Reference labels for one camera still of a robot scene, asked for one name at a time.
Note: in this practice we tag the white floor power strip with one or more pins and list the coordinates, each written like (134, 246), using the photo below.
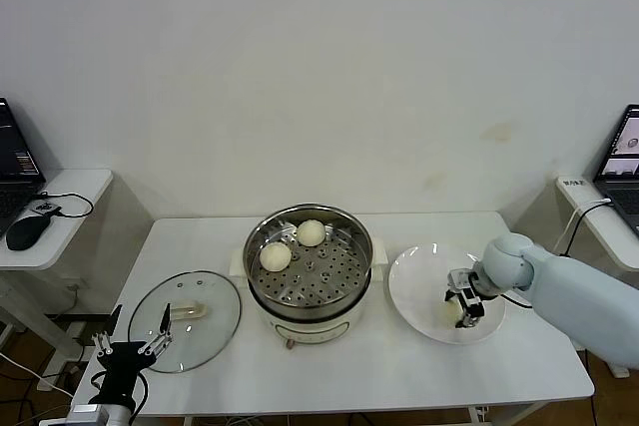
(50, 382)

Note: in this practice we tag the white side table with mouse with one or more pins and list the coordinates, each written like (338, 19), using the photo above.
(75, 196)

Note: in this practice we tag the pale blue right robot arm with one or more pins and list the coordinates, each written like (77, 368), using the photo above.
(574, 291)

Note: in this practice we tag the grey laptop showing camera views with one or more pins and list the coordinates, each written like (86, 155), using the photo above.
(624, 146)

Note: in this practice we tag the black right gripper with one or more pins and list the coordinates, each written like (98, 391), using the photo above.
(475, 298)

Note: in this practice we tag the white electric cooker base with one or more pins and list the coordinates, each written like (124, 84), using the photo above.
(319, 328)

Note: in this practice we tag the round glass pot lid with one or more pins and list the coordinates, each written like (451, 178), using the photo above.
(219, 306)

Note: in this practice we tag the perforated steel steamer basket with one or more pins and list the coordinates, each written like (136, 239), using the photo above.
(352, 251)

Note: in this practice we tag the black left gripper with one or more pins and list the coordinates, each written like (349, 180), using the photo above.
(122, 358)

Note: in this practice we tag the round white plate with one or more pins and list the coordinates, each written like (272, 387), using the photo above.
(414, 266)

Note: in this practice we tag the white steamed baozi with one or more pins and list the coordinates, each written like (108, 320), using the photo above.
(447, 313)
(275, 257)
(312, 232)

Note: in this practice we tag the black computer mouse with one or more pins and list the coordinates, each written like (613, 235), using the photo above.
(27, 232)

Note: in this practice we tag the white side table with label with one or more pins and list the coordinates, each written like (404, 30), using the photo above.
(609, 226)

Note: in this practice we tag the black laptop with dark screen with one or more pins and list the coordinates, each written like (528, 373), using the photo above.
(15, 146)

